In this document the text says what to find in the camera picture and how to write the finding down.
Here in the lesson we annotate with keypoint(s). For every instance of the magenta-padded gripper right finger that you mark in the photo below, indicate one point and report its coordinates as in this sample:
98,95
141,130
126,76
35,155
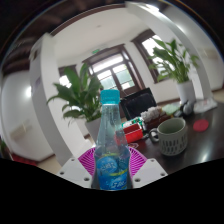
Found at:
148,170

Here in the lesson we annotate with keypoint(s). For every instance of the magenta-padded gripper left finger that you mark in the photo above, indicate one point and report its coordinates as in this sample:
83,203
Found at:
77,170

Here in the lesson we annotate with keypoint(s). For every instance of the clear bottle with teal cap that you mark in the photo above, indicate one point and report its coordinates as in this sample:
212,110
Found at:
111,146

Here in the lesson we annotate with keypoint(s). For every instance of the grey patterned ceramic mug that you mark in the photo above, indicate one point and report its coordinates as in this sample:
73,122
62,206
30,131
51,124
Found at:
171,136

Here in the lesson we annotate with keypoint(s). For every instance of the red box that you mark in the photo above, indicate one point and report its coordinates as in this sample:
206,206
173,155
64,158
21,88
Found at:
132,131

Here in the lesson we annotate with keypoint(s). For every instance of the black office chair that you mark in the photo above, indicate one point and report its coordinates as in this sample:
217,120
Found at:
138,103

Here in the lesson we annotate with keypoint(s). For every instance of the flat round red coaster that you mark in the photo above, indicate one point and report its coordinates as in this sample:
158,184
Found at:
200,125

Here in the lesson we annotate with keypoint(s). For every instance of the potted green plant, white pot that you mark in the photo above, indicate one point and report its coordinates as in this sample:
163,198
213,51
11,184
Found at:
83,96
176,66

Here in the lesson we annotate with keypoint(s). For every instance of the dark wooden double door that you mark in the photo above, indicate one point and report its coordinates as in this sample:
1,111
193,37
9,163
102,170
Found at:
113,71

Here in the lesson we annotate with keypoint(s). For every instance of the dark-framed window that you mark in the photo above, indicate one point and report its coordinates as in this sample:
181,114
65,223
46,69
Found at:
148,50

